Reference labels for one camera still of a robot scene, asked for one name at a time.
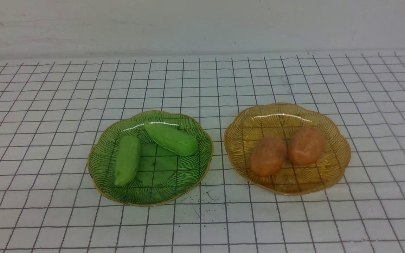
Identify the green cucumber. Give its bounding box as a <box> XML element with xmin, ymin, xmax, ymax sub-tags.
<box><xmin>144</xmin><ymin>122</ymin><xmax>198</xmax><ymax>156</ymax></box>
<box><xmin>114</xmin><ymin>136</ymin><xmax>142</xmax><ymax>187</ymax></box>

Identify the orange potato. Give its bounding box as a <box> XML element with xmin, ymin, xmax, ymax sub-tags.
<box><xmin>288</xmin><ymin>126</ymin><xmax>325</xmax><ymax>166</ymax></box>
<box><xmin>250</xmin><ymin>136</ymin><xmax>287</xmax><ymax>177</ymax></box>

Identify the green glass plate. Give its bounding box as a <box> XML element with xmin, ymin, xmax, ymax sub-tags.
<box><xmin>87</xmin><ymin>110</ymin><xmax>213</xmax><ymax>206</ymax></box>

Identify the amber glass plate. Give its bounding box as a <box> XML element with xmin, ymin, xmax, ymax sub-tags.
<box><xmin>224</xmin><ymin>103</ymin><xmax>352</xmax><ymax>196</ymax></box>

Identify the white grid table mat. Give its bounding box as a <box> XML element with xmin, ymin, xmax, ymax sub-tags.
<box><xmin>0</xmin><ymin>51</ymin><xmax>405</xmax><ymax>253</ymax></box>

